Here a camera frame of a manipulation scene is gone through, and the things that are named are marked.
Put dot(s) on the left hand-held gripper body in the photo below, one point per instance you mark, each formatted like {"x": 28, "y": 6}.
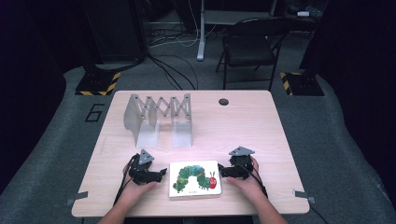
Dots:
{"x": 141, "y": 174}

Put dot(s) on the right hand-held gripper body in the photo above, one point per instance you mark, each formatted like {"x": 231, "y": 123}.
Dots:
{"x": 241, "y": 163}

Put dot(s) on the white caterpillar picture book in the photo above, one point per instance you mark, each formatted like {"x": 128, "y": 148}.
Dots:
{"x": 194, "y": 179}

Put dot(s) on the grey metal expandable book rack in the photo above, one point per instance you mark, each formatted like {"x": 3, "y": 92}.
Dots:
{"x": 149, "y": 124}

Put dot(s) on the person's left hand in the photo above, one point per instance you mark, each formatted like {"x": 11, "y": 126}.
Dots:
{"x": 135, "y": 191}

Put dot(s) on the person's right hand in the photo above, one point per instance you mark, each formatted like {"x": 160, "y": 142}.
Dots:
{"x": 250, "y": 186}

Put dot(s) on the black yellow-striped stand base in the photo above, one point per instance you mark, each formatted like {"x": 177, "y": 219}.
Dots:
{"x": 302, "y": 84}
{"x": 98, "y": 83}

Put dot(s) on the black folding chair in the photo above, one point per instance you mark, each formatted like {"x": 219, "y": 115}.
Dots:
{"x": 249, "y": 46}

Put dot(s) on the white desk leg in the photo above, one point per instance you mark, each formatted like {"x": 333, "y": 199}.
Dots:
{"x": 201, "y": 37}

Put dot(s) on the grey desk top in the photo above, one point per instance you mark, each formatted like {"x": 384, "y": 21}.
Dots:
{"x": 236, "y": 17}

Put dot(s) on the black cabinet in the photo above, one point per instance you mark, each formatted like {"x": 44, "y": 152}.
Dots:
{"x": 115, "y": 28}

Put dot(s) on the small white device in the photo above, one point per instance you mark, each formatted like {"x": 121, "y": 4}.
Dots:
{"x": 303, "y": 13}

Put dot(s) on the grey table edge bracket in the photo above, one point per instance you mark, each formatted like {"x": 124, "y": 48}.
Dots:
{"x": 76, "y": 197}
{"x": 304, "y": 196}

